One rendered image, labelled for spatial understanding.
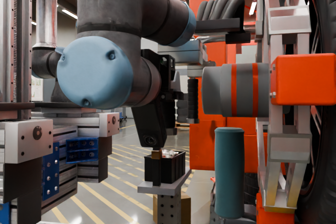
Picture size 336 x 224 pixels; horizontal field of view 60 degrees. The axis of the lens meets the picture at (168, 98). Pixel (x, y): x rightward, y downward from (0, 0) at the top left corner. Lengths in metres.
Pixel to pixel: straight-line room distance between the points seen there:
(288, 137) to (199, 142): 0.80
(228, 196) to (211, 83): 0.35
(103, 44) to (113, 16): 0.04
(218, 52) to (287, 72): 0.88
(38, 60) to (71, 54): 1.05
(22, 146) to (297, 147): 0.57
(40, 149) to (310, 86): 0.62
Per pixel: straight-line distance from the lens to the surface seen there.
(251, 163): 1.30
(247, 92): 0.71
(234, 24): 0.58
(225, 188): 0.90
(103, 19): 0.33
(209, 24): 0.59
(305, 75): 0.43
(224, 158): 0.88
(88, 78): 0.30
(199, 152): 1.30
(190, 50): 0.61
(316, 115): 0.70
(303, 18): 0.54
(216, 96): 0.72
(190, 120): 0.95
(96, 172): 1.20
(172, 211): 1.54
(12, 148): 0.74
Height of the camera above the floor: 0.82
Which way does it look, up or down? 1 degrees up
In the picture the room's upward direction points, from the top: straight up
